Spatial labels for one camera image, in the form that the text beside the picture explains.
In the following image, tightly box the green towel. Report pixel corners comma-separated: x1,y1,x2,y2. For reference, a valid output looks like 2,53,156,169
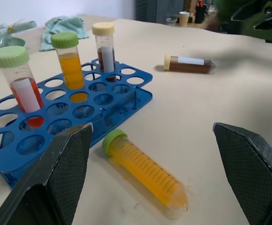
39,15,90,52

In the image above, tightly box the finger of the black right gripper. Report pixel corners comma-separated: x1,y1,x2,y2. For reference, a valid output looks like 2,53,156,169
230,4,271,21
253,11,272,30

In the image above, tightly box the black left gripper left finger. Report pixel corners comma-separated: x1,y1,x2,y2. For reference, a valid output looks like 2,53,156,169
0,122,94,225

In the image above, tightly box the clear plastic wrap gold tie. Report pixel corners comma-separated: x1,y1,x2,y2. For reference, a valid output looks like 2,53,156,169
0,20,31,53

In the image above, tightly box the brown liquid tube yellow cap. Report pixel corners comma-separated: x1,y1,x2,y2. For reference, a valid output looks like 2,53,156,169
163,54,216,75
91,22,117,82

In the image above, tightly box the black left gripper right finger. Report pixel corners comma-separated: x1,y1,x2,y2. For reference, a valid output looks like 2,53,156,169
212,122,272,225

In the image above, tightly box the orange liquid tube green cap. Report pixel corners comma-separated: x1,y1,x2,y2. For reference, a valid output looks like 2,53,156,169
102,129,189,220
50,32,85,90

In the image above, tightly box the paper cup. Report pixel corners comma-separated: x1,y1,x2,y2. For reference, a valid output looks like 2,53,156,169
178,11,191,27

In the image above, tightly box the light green tray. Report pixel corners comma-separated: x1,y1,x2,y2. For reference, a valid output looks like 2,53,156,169
0,20,37,71

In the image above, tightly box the red liquid tube green cap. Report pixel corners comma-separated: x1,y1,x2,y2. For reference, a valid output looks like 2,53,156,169
0,45,44,113

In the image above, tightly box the black pen holder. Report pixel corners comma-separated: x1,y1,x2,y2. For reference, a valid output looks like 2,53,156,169
194,5,206,24

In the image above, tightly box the blue tube rack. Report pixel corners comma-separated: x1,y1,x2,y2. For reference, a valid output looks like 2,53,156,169
0,58,154,189

